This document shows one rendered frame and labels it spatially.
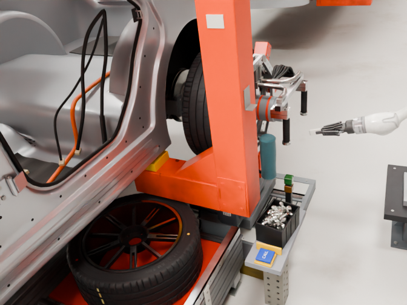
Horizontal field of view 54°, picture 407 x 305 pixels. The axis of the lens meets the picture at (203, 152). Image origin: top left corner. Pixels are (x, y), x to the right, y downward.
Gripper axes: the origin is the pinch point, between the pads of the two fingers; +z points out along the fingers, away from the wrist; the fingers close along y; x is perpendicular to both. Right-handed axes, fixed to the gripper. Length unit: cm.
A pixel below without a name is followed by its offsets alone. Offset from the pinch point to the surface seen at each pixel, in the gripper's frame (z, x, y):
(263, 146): 23.7, -6.6, 20.7
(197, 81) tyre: 44, -51, 25
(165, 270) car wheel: 53, 7, 98
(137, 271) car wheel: 64, 3, 102
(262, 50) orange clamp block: 20, -49, -11
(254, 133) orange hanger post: 14, -28, 46
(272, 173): 24.1, 12.5, 19.5
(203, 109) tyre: 43, -39, 33
